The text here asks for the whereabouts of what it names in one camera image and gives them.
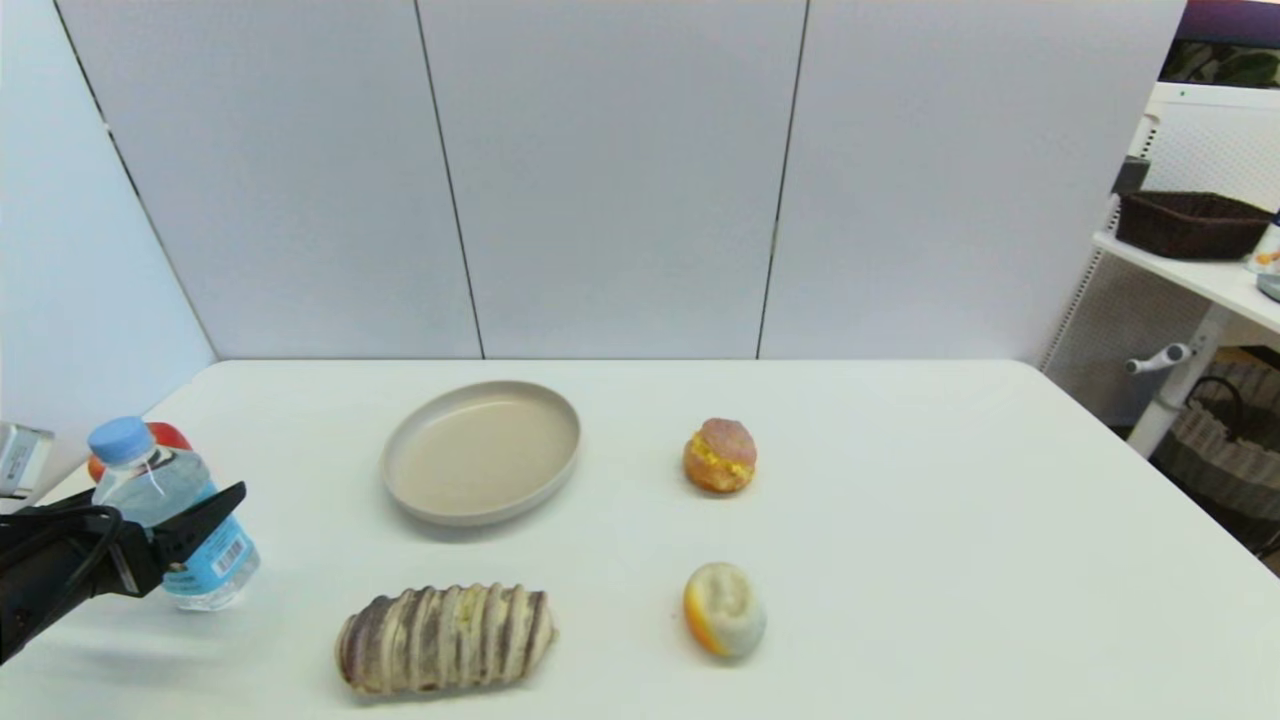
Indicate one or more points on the cream puff bread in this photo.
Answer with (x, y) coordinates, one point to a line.
(720, 458)

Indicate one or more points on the dark wall picture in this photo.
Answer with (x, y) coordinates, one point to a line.
(1225, 45)

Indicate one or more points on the beige round plate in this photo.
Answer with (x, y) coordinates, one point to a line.
(480, 455)

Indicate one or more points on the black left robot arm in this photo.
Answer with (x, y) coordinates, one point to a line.
(20, 600)

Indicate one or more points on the white and orange bun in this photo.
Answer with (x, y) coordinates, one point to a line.
(722, 610)

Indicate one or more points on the grey small dish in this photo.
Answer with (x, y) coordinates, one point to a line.
(1270, 288)

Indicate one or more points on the small black box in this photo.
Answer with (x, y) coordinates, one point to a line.
(1130, 177)

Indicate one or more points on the clear bottle with blue cap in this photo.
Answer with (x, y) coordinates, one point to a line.
(150, 480)

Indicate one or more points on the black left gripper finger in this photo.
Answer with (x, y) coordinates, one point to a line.
(195, 520)

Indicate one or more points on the small bottle on shelf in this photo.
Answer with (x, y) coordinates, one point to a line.
(1268, 245)

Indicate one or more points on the dark brown wicker basket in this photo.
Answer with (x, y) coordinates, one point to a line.
(1190, 228)

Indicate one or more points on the white pegboard shelf unit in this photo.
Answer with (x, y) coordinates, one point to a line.
(1200, 130)

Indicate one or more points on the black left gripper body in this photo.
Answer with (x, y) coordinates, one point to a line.
(125, 560)

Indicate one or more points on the red apple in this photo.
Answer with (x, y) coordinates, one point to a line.
(170, 435)

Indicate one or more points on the long striped bread loaf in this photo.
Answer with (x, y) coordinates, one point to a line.
(445, 638)

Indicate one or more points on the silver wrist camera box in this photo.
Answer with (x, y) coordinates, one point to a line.
(22, 458)

